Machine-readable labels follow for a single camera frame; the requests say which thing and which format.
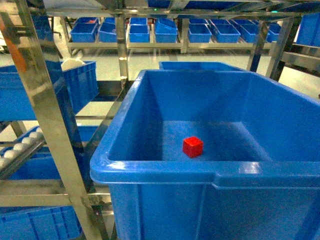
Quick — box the red magnetic block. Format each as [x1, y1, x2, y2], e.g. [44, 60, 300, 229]
[182, 136, 204, 158]

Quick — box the blue crate upper left shelf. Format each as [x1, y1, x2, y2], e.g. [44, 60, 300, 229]
[0, 60, 99, 122]

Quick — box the large blue target bin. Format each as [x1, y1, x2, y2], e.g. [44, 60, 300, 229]
[90, 69, 320, 240]

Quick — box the steel background bin rack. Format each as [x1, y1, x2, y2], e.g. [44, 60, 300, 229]
[59, 14, 283, 56]

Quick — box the blue crate bottom left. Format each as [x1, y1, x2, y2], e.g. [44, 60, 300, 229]
[0, 206, 82, 240]

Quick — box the white roller conveyor track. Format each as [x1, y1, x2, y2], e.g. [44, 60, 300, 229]
[0, 127, 45, 180]

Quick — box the steel left shelf frame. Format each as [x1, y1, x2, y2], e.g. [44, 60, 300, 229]
[0, 0, 131, 240]

